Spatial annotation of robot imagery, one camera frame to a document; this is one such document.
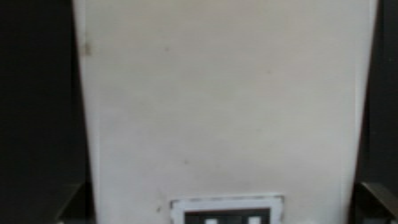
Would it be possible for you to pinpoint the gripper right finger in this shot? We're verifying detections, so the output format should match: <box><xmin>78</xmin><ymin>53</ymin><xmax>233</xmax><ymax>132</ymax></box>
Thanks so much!
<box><xmin>353</xmin><ymin>182</ymin><xmax>398</xmax><ymax>224</ymax></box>

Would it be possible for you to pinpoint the white cabinet top block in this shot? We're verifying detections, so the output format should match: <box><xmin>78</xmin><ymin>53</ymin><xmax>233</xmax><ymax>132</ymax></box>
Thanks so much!
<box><xmin>73</xmin><ymin>0</ymin><xmax>378</xmax><ymax>224</ymax></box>

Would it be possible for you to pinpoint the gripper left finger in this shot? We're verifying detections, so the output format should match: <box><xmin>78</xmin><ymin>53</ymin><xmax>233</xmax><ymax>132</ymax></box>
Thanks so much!
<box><xmin>55</xmin><ymin>182</ymin><xmax>96</xmax><ymax>224</ymax></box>

